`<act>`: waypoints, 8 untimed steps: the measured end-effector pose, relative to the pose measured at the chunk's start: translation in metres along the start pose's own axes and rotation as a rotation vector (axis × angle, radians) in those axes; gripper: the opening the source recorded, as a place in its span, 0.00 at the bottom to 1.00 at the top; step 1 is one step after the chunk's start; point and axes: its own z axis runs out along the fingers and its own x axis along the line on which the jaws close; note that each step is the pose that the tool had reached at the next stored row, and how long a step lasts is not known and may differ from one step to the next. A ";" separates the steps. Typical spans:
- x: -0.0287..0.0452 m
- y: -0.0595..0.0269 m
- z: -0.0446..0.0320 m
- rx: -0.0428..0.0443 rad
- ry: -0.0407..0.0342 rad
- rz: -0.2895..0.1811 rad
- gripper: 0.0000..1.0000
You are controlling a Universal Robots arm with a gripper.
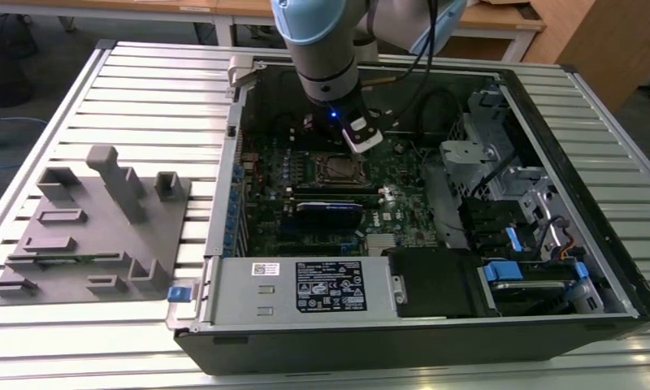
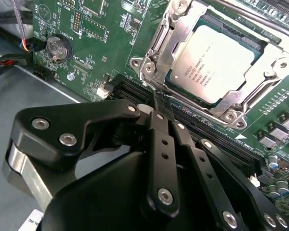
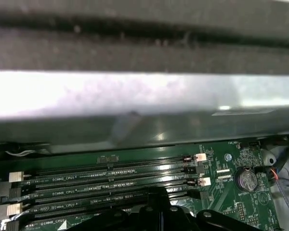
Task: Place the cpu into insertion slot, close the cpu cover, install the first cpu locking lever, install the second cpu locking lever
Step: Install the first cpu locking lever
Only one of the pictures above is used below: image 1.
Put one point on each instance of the blue case latch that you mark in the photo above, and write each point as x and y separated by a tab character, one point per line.
180	294

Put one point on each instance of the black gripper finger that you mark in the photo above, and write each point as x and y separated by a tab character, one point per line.
310	123
387	118

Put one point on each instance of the silver CPU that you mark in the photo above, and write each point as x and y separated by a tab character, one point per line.
340	167

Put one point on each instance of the green motherboard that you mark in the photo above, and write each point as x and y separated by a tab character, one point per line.
407	211

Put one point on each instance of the wooden desk white frame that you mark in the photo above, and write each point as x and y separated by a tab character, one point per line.
510	24

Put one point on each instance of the silver chipset heatsink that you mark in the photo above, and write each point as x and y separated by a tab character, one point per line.
382	241

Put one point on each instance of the wooden desk grey frame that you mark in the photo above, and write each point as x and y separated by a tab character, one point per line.
87	3

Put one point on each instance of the black PC case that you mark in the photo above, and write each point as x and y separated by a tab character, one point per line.
412	349

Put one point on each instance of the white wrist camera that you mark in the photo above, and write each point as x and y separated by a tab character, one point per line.
366	140

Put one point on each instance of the grey parts rack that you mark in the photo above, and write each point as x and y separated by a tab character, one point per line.
103	243

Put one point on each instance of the black RAM slot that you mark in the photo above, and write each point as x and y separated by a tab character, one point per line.
336	189

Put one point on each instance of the blue disk bay tab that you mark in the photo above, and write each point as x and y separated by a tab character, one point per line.
514	239

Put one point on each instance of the wooden cabinet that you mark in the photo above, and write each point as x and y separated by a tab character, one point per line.
618	40

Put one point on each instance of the blue plastic clip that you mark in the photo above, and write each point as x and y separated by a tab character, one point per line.
580	271

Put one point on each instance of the silver power supply unit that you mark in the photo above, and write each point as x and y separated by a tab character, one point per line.
239	300

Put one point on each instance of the CPU socket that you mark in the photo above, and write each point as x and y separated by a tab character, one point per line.
343	185

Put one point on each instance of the green RAM stick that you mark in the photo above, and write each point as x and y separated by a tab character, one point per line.
59	260

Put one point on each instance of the metal drive cage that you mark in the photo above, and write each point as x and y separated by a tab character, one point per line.
466	154

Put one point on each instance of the black graphics card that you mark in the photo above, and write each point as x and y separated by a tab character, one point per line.
328	221

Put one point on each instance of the black mesh basket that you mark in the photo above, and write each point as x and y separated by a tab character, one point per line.
11	40

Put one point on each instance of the black round bin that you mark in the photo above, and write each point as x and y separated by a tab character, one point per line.
8	81

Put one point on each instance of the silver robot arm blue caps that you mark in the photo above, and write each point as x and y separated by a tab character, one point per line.
326	69

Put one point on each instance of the hard disk in blue carrier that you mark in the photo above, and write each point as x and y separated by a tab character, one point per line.
502	271

